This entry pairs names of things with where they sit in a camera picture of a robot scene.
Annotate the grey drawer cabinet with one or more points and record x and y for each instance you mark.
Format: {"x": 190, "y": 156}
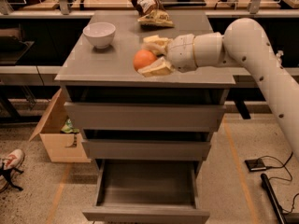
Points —
{"x": 107, "y": 76}

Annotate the grey middle drawer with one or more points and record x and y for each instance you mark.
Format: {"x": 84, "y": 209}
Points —
{"x": 146, "y": 151}

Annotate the grey open bottom drawer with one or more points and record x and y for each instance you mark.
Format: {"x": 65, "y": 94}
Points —
{"x": 146, "y": 192}

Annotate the cardboard box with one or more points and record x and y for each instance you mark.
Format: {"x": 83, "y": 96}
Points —
{"x": 61, "y": 146}

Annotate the black stool base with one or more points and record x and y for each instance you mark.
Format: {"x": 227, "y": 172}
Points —
{"x": 7, "y": 175}

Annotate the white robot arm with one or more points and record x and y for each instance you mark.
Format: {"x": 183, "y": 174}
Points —
{"x": 244, "y": 43}

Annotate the white red sneaker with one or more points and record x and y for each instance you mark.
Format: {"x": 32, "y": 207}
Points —
{"x": 12, "y": 160}

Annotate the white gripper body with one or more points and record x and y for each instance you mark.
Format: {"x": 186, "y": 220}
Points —
{"x": 181, "y": 52}

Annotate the orange fruit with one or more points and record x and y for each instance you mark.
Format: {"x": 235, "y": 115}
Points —
{"x": 143, "y": 58}

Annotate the white ceramic bowl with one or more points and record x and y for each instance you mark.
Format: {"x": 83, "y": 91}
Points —
{"x": 100, "y": 34}

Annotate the green packet in box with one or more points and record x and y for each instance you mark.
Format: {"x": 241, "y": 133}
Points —
{"x": 69, "y": 128}

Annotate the grey top drawer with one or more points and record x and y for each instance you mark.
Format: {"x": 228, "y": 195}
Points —
{"x": 138, "y": 117}

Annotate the crumpled chip bag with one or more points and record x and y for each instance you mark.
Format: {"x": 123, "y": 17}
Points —
{"x": 152, "y": 12}

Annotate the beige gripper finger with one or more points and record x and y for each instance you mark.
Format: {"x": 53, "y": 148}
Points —
{"x": 161, "y": 67}
{"x": 157, "y": 45}

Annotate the black floor power box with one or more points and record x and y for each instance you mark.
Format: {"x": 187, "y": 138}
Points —
{"x": 255, "y": 165}

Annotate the black metal floor bar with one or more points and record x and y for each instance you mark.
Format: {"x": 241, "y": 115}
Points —
{"x": 283, "y": 218}

